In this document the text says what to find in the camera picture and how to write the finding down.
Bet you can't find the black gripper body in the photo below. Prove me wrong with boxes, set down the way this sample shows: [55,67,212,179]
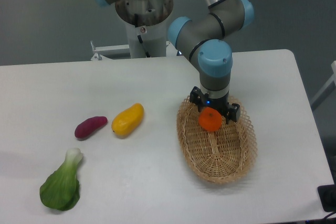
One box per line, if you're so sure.
[201,93,229,114]

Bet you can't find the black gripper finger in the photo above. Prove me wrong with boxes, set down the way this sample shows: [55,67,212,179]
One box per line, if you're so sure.
[189,87,207,112]
[222,103,240,124]

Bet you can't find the orange fruit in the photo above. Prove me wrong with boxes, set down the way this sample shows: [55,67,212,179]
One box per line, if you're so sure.
[198,107,223,132]

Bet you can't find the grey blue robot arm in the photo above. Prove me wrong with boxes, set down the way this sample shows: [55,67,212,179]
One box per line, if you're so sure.
[96,0,254,122]

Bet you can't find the woven wicker basket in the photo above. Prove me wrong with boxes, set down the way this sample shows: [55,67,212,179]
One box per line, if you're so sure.
[176,98,257,184]

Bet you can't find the yellow mango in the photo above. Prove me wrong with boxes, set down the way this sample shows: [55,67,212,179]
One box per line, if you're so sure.
[111,103,144,137]

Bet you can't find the purple sweet potato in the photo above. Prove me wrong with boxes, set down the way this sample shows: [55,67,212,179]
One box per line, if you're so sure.
[74,116,108,139]

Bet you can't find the black device at edge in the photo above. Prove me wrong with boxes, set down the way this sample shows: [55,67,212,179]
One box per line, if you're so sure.
[317,185,335,212]

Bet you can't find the green bok choy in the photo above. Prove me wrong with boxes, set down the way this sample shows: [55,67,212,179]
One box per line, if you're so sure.
[39,148,83,211]

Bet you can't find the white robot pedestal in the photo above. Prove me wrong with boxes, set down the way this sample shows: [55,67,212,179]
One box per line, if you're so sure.
[91,0,174,60]

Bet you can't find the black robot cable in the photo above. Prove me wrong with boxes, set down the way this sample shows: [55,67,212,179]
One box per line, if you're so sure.
[134,14,152,58]

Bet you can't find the white frame at right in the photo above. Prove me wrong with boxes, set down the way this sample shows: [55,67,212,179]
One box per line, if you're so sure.
[310,61,335,111]

